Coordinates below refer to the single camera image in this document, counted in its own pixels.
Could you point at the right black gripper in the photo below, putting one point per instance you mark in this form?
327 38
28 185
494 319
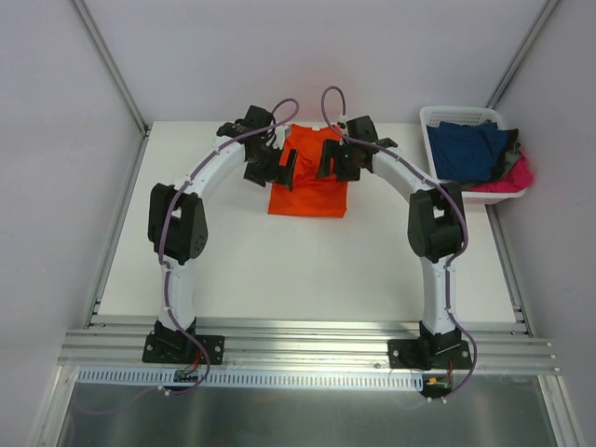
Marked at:
340 159

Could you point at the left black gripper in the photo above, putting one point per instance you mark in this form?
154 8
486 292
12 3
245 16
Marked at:
268 166

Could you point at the orange t shirt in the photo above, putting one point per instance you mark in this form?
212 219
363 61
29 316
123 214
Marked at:
311 196

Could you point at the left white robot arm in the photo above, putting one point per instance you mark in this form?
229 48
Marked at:
178 229

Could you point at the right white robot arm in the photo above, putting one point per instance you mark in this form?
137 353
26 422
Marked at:
436 231

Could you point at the white plastic laundry basket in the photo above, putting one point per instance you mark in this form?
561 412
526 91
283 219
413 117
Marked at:
470 116

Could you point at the blue t shirt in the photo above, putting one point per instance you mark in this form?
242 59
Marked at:
460 153

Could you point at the dark grey t shirt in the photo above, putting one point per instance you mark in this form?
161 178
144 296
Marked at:
505 146

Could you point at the pink t shirt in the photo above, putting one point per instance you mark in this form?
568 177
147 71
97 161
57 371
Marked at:
517 179

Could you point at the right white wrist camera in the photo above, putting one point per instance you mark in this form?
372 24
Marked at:
341 124

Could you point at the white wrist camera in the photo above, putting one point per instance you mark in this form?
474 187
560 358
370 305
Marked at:
341 124
280 136

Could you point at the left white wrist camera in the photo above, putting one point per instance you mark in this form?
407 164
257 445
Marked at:
280 136

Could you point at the aluminium mounting rail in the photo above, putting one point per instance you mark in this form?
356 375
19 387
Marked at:
504 348

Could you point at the white slotted cable duct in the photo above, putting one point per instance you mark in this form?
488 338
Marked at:
138 376

